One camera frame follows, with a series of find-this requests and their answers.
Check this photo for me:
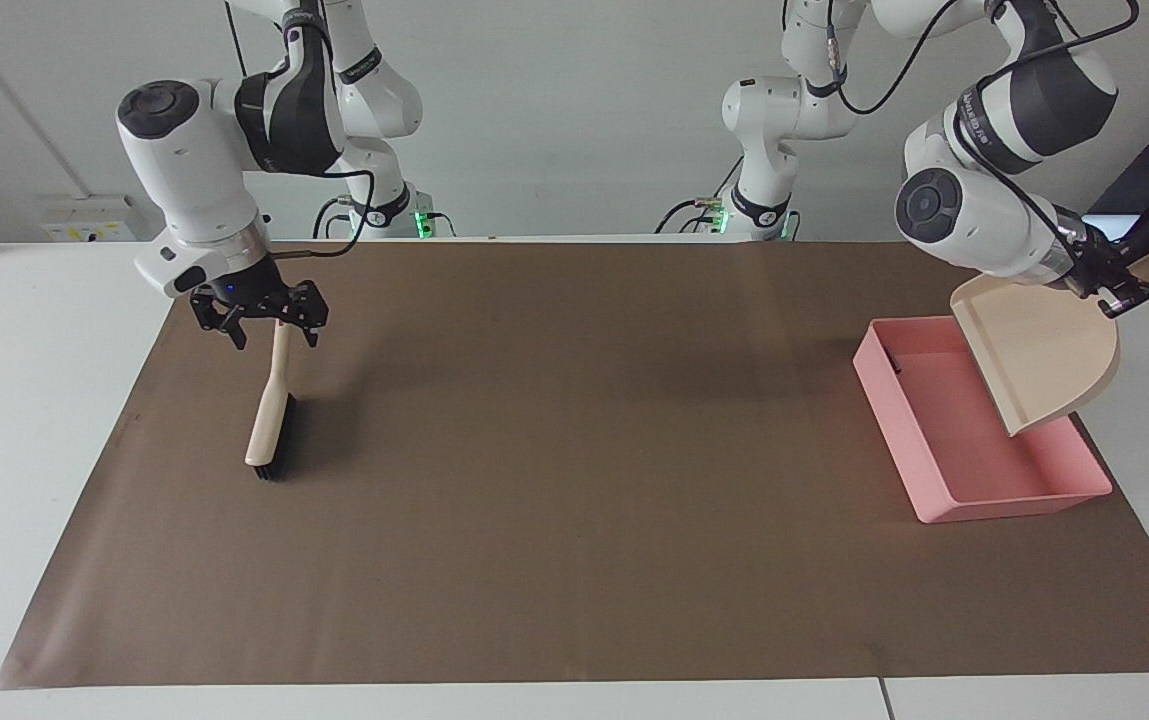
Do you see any beige dustpan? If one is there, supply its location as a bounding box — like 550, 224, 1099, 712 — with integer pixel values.
949, 218, 1149, 439

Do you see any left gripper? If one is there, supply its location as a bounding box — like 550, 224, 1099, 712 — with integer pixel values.
1053, 211, 1149, 320

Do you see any black cable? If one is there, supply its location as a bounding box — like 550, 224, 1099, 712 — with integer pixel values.
311, 194, 376, 240
823, 0, 976, 117
269, 167, 378, 260
974, 0, 1143, 253
653, 197, 731, 235

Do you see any pink plastic bin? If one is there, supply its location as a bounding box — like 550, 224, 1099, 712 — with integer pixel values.
851, 316, 1115, 525

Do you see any wooden brush with black bristles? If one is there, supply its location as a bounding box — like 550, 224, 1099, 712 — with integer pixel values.
244, 320, 298, 484

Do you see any white wall socket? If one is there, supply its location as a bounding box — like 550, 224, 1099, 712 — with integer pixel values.
38, 194, 151, 244

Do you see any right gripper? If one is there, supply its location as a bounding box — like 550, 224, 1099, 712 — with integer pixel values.
189, 254, 329, 351

